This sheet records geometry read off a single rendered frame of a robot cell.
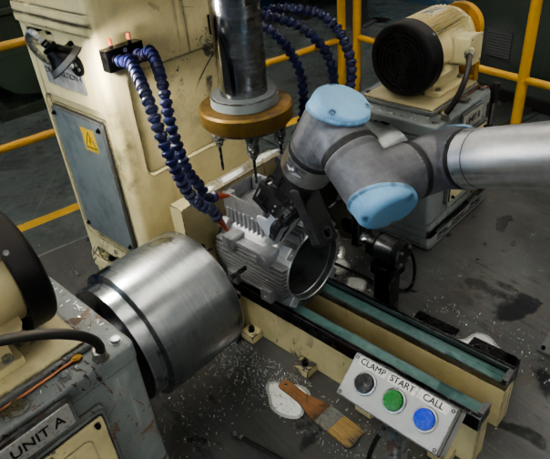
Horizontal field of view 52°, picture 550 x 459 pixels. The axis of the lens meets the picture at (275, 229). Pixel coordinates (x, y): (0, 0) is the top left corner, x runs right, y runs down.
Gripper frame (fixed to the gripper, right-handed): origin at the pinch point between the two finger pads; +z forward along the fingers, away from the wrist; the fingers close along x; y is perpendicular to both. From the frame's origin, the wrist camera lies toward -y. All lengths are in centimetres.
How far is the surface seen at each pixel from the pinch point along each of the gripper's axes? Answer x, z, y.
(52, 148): -94, 255, 224
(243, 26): -4.1, -30.4, 26.0
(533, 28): -245, 45, 26
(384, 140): -38.9, -4.4, 3.8
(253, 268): 3.1, 7.9, 0.4
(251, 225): -0.9, 3.5, 6.9
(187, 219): 7.9, 6.3, 16.4
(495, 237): -66, 16, -30
